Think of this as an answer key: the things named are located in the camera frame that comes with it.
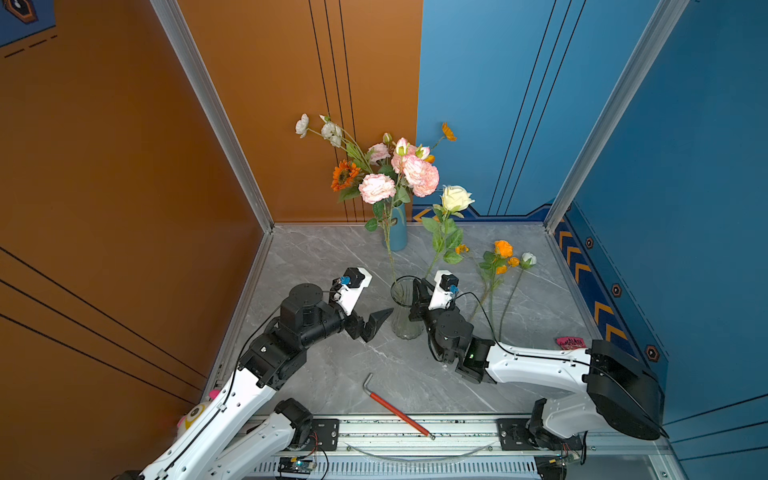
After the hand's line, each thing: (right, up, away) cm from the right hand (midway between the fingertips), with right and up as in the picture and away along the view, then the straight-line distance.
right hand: (413, 282), depth 75 cm
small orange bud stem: (+19, +9, +31) cm, 38 cm away
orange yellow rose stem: (+33, +5, +32) cm, 46 cm away
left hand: (-9, -2, -9) cm, 13 cm away
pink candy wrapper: (+48, -20, +13) cm, 53 cm away
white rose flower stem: (+43, +4, +30) cm, 52 cm away
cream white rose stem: (+8, +12, -4) cm, 15 cm away
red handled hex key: (-4, -34, +2) cm, 34 cm away
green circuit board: (-28, -43, -4) cm, 52 cm away
